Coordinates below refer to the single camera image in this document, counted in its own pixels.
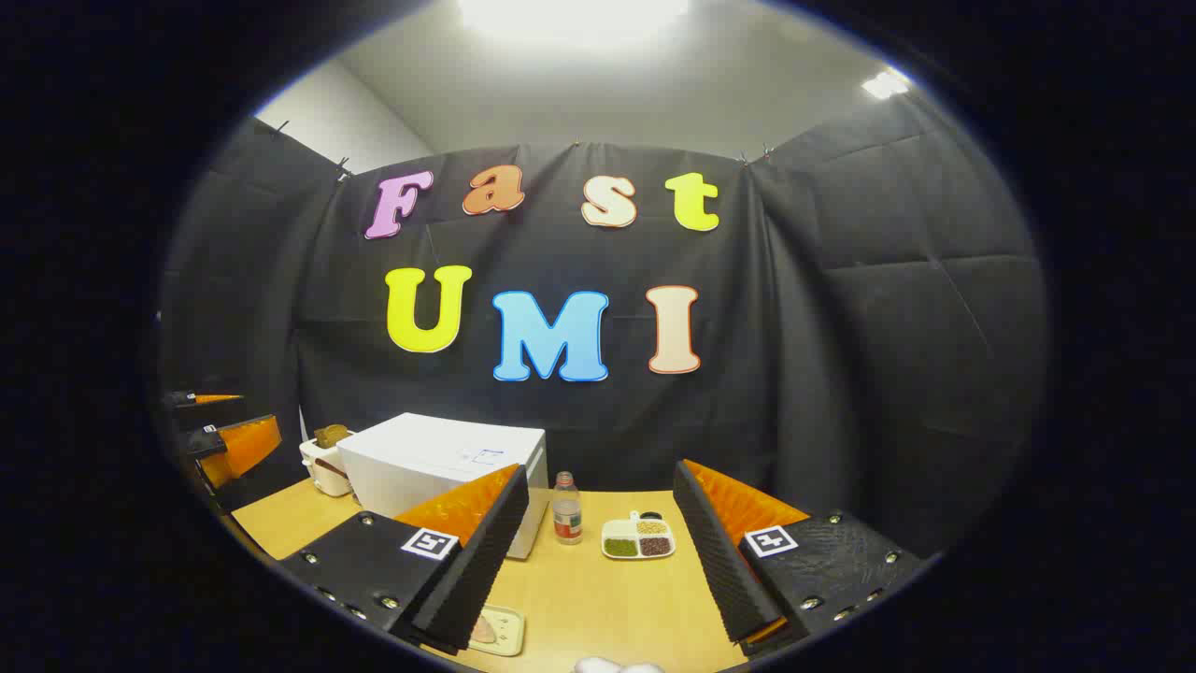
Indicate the large ceiling light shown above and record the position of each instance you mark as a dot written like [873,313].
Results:
[570,14]

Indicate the white toaster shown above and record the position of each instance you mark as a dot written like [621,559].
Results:
[322,472]

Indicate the black backdrop cloth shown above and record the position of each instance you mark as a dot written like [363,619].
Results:
[841,374]

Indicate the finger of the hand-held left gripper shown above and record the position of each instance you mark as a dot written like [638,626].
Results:
[245,447]
[210,400]

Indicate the white microwave oven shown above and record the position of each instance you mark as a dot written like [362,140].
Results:
[420,458]

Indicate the clear bottle with red label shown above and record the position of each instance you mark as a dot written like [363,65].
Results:
[566,514]

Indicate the brown toast slice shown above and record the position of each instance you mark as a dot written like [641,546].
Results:
[332,436]

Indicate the small ceiling light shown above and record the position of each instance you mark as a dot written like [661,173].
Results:
[884,84]

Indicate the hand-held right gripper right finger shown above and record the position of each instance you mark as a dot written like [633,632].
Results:
[719,561]

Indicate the small cream tray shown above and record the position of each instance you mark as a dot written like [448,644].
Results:
[509,636]

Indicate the white divided plate with beans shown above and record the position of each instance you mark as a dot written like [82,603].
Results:
[638,539]

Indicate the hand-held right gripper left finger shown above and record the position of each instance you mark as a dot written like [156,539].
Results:
[476,570]

